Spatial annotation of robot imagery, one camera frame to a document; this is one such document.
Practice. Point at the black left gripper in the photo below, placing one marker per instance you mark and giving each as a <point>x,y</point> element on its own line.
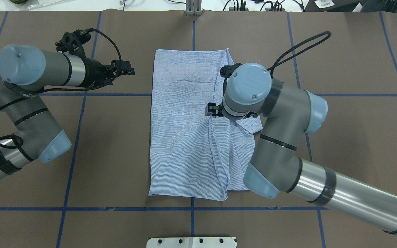
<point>93,71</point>

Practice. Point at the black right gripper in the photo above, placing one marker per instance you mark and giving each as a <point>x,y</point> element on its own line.
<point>213,110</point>

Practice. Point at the light blue striped shirt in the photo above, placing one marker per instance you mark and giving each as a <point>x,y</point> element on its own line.
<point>191,154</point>

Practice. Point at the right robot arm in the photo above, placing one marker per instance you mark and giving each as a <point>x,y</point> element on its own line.
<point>291,113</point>

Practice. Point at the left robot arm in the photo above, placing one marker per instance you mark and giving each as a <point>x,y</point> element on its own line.
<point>28,130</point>

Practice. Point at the green folded cloth pouch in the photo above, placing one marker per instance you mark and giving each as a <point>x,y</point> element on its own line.
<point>18,2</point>

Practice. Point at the black printer device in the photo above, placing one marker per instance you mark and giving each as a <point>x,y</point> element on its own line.
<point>349,5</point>

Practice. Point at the aluminium frame post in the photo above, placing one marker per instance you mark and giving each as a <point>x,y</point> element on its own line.
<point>193,7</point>

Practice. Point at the white central pedestal column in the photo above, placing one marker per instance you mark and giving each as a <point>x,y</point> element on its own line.
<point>192,242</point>

